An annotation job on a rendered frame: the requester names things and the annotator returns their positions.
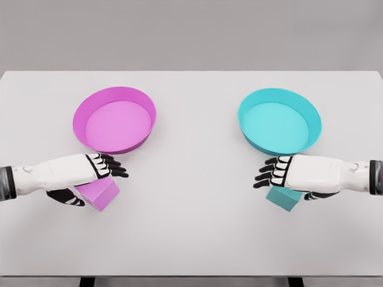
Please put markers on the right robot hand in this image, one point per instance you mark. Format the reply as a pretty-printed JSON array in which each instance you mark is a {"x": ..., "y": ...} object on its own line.
[{"x": 311, "y": 173}]

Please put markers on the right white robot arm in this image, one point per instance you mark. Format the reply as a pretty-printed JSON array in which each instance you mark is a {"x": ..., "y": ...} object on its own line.
[{"x": 362, "y": 176}]

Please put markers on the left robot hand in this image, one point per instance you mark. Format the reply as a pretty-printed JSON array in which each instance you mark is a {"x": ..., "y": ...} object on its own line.
[{"x": 71, "y": 172}]

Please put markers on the pink block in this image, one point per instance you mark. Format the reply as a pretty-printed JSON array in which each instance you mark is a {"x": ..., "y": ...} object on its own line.
[{"x": 100, "y": 194}]

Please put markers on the cyan round plate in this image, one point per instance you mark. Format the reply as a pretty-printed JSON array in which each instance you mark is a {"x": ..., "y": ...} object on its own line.
[{"x": 279, "y": 121}]

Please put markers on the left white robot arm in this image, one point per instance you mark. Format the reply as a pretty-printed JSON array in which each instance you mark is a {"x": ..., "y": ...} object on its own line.
[{"x": 24, "y": 179}]

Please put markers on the teal block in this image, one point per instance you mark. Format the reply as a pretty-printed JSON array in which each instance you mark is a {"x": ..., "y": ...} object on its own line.
[{"x": 284, "y": 198}]

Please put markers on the pink round plate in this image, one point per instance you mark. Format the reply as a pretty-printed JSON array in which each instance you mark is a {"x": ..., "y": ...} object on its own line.
[{"x": 115, "y": 119}]

